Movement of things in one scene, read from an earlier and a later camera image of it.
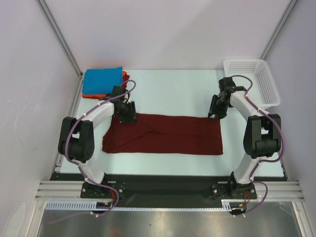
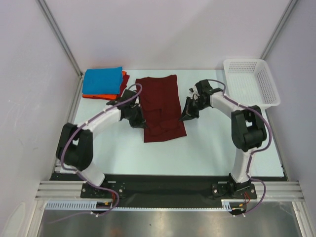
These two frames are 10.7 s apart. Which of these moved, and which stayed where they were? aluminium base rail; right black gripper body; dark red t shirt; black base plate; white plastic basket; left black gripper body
Moved: dark red t shirt; right black gripper body
Stayed: left black gripper body; black base plate; aluminium base rail; white plastic basket
